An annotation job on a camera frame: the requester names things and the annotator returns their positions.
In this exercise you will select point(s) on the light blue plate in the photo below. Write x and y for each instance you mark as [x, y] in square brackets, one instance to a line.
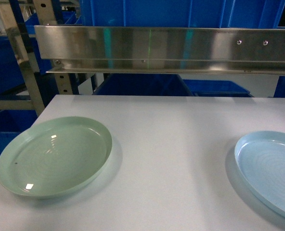
[260, 160]

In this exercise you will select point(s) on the large blue bin upper left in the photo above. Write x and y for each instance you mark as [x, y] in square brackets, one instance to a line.
[10, 74]

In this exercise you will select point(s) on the steel shelf rack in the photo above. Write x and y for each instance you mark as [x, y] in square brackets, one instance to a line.
[75, 51]

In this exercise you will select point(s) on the blue bin behind table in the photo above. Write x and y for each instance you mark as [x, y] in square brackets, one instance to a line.
[143, 85]
[216, 88]

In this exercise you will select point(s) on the green plate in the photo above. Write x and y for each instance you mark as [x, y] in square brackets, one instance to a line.
[56, 157]

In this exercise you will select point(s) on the large blue bin on shelf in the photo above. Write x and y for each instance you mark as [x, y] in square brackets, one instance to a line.
[256, 14]

